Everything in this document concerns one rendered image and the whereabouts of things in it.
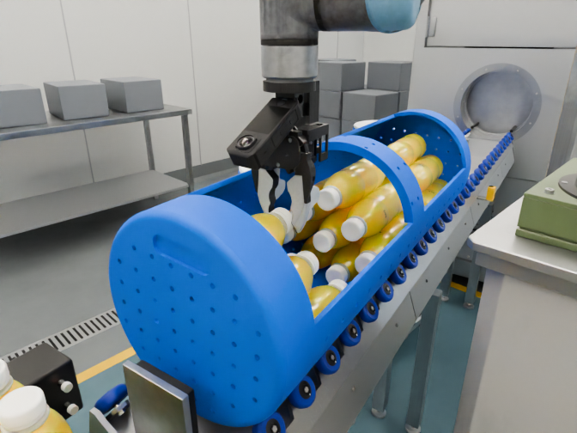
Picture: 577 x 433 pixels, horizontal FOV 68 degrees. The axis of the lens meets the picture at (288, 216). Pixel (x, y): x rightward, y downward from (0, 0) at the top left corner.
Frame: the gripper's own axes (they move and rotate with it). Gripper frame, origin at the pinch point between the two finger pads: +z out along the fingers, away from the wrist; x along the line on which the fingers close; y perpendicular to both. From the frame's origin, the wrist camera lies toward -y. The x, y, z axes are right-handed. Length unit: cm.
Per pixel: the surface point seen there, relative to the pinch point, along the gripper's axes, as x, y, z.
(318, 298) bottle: -8.4, -3.7, 8.2
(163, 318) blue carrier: 3.9, -20.2, 6.2
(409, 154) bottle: -3.0, 48.1, -0.3
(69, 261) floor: 234, 85, 115
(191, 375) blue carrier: 0.2, -20.2, 13.3
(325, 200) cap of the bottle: 0.1, 13.7, 0.9
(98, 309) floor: 167, 61, 115
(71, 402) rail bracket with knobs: 17.5, -27.0, 21.5
